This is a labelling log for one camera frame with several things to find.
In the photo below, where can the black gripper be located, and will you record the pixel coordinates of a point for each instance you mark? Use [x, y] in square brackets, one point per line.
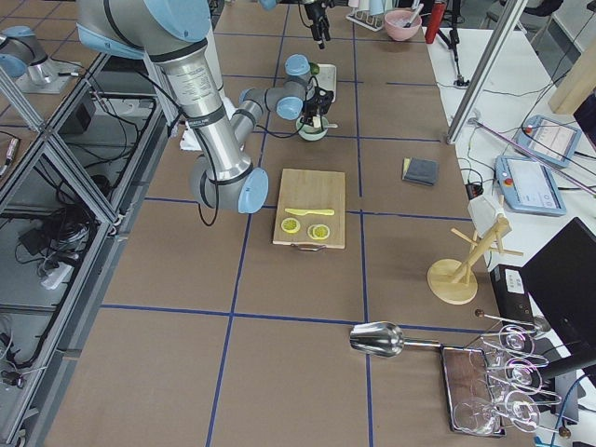
[310, 106]
[315, 13]

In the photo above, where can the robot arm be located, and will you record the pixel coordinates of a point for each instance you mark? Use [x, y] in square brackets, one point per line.
[270, 4]
[133, 30]

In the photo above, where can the mint green bowl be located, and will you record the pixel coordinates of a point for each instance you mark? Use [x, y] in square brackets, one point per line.
[311, 134]

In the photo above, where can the pink bowl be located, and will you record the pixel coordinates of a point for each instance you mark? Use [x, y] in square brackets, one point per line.
[401, 25]

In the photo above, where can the white bear serving tray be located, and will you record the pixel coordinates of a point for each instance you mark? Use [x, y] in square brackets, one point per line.
[326, 79]

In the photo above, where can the yellow plastic knife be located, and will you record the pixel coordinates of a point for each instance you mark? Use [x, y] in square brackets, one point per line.
[304, 212]

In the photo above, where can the lower lemon slice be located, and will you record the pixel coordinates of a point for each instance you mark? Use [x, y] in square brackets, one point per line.
[290, 225]

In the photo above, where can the lemon slice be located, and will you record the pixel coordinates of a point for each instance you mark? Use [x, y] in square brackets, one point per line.
[290, 225]
[319, 231]

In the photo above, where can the upper lemon slice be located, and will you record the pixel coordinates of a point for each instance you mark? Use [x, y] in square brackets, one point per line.
[319, 231]

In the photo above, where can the red bottle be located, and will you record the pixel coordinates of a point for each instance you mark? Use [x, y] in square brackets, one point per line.
[434, 21]

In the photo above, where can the wooden mug tree stand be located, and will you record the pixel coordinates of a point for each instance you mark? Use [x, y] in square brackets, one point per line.
[453, 281]

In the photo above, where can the near teach pendant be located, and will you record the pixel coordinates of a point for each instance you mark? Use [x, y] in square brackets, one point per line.
[528, 186]

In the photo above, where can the teach pendant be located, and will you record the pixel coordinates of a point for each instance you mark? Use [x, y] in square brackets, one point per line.
[528, 186]
[548, 139]

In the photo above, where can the metal scoop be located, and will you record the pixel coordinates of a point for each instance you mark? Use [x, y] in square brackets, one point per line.
[385, 339]

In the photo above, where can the far teach pendant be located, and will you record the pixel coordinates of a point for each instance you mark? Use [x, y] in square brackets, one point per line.
[548, 139]

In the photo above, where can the black monitor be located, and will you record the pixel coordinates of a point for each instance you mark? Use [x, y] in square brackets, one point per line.
[561, 280]

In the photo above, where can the wine glass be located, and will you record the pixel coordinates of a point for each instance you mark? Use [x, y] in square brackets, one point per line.
[516, 340]

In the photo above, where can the black glass rack tray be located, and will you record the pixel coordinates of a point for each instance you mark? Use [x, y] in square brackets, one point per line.
[464, 378]

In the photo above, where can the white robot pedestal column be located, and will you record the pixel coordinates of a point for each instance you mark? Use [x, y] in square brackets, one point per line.
[219, 46]

